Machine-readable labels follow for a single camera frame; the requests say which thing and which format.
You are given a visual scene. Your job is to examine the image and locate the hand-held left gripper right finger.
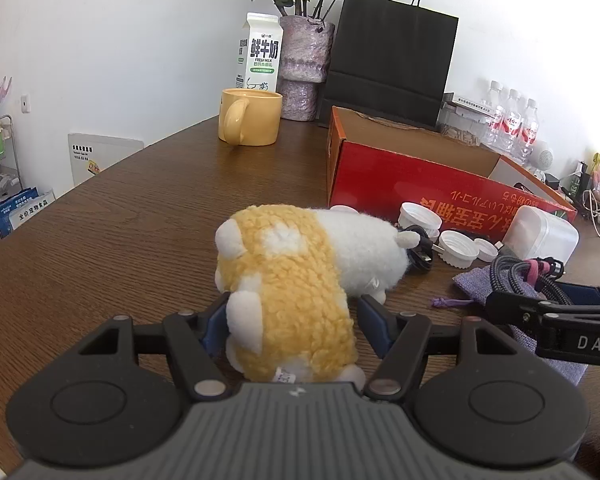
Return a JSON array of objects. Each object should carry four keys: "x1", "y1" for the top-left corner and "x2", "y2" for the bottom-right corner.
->
[{"x1": 357, "y1": 294, "x2": 506, "y2": 403}]

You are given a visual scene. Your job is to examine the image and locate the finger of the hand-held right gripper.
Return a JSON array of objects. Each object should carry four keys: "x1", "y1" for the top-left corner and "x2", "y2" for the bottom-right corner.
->
[
  {"x1": 555, "y1": 282, "x2": 600, "y2": 308},
  {"x1": 484, "y1": 290, "x2": 600, "y2": 331}
]

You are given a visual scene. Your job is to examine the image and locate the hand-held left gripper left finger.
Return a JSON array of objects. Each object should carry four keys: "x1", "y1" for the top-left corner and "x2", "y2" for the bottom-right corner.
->
[{"x1": 77, "y1": 296, "x2": 231, "y2": 403}]

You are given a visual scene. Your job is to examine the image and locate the braided grey cable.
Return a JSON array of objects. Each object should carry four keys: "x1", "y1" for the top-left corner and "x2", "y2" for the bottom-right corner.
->
[{"x1": 405, "y1": 227, "x2": 568, "y2": 306}]

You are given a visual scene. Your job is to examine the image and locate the purple fabric pouch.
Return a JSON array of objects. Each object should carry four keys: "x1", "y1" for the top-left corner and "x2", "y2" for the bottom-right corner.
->
[{"x1": 430, "y1": 266, "x2": 588, "y2": 386}]

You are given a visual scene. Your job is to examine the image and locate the yellow white plush toy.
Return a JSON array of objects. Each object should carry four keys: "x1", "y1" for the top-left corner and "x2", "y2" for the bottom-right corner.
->
[{"x1": 215, "y1": 204, "x2": 418, "y2": 393}]

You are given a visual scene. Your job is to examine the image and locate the red cardboard box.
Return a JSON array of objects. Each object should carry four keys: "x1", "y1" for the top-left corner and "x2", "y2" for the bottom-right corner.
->
[{"x1": 326, "y1": 106, "x2": 578, "y2": 248}]

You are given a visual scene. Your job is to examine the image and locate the clear plastic box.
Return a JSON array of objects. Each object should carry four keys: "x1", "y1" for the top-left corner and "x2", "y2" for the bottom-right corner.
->
[{"x1": 502, "y1": 205, "x2": 580, "y2": 266}]

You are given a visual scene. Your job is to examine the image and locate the black upright device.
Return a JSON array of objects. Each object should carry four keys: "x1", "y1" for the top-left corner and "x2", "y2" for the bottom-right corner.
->
[{"x1": 570, "y1": 161, "x2": 588, "y2": 198}]

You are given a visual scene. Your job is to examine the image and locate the white robot speaker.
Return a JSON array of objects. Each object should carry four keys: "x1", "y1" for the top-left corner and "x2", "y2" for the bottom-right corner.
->
[{"x1": 530, "y1": 140, "x2": 556, "y2": 181}]

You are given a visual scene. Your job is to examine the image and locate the clear water bottle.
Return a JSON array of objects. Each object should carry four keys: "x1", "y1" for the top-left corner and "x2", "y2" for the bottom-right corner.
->
[
  {"x1": 500, "y1": 89, "x2": 523, "y2": 158},
  {"x1": 517, "y1": 98, "x2": 540, "y2": 166},
  {"x1": 482, "y1": 80, "x2": 506, "y2": 151}
]

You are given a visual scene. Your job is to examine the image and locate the clear seed container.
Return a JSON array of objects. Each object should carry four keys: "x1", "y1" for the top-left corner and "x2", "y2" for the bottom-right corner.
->
[{"x1": 439, "y1": 105, "x2": 486, "y2": 147}]

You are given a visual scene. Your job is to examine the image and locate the white leaning board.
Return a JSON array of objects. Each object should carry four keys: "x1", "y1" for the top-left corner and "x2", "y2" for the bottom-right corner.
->
[{"x1": 67, "y1": 132, "x2": 146, "y2": 188}]

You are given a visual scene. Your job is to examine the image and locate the flat white pink box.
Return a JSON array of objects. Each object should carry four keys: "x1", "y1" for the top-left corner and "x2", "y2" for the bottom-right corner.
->
[{"x1": 442, "y1": 92, "x2": 496, "y2": 112}]

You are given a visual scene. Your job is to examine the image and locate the yellow mug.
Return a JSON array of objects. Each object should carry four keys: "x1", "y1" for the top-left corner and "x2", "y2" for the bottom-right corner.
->
[{"x1": 217, "y1": 88, "x2": 284, "y2": 147}]

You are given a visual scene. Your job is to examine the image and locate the blue printed packet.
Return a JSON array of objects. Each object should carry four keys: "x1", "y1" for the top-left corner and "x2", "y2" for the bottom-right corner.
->
[{"x1": 0, "y1": 187, "x2": 56, "y2": 238}]

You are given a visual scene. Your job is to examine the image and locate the black paper bag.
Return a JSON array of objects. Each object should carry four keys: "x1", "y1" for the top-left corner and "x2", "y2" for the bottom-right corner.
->
[{"x1": 319, "y1": 0, "x2": 459, "y2": 128}]

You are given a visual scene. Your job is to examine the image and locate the mottled purple vase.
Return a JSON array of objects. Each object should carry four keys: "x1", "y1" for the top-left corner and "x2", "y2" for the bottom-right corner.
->
[{"x1": 278, "y1": 15, "x2": 336, "y2": 122}]

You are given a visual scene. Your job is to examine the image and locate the white green milk carton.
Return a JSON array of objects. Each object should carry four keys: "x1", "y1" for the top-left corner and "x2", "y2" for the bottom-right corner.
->
[{"x1": 234, "y1": 12, "x2": 284, "y2": 93}]

